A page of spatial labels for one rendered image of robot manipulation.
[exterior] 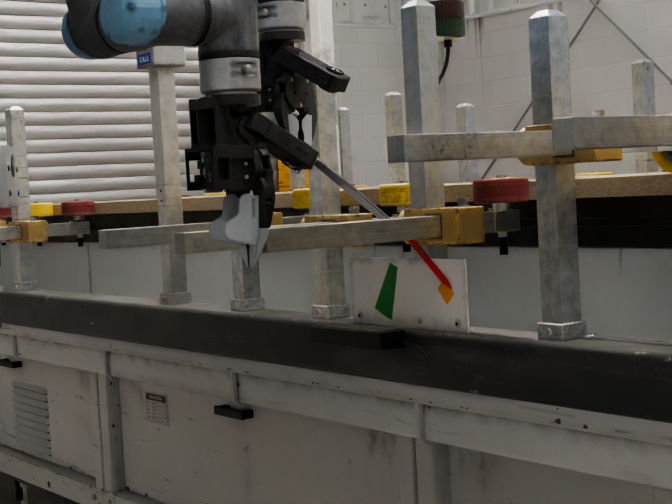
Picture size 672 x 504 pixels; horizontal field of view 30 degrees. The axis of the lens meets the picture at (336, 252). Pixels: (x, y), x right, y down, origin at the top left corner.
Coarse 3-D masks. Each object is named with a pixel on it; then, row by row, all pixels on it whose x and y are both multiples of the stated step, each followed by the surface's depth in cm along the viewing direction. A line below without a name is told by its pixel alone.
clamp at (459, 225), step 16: (416, 208) 177; (432, 208) 174; (448, 208) 171; (464, 208) 170; (480, 208) 172; (448, 224) 171; (464, 224) 170; (480, 224) 172; (416, 240) 177; (432, 240) 174; (448, 240) 171; (464, 240) 170; (480, 240) 172
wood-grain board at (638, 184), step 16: (592, 176) 224; (608, 176) 187; (624, 176) 170; (640, 176) 168; (656, 176) 166; (288, 192) 270; (368, 192) 217; (448, 192) 200; (464, 192) 197; (576, 192) 178; (592, 192) 175; (608, 192) 173; (624, 192) 170; (640, 192) 168; (656, 192) 166; (96, 208) 305; (112, 208) 297; (128, 208) 291; (144, 208) 284; (192, 208) 267; (208, 208) 261
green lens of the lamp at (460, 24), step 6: (450, 18) 176; (456, 18) 177; (438, 24) 177; (444, 24) 176; (450, 24) 176; (456, 24) 177; (462, 24) 178; (438, 30) 177; (444, 30) 176; (450, 30) 177; (456, 30) 177; (462, 30) 178
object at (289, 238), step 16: (320, 224) 161; (336, 224) 162; (352, 224) 163; (368, 224) 165; (384, 224) 166; (400, 224) 168; (416, 224) 170; (432, 224) 171; (496, 224) 178; (512, 224) 180; (272, 240) 156; (288, 240) 157; (304, 240) 159; (320, 240) 160; (336, 240) 162; (352, 240) 163; (368, 240) 165; (384, 240) 166; (400, 240) 168
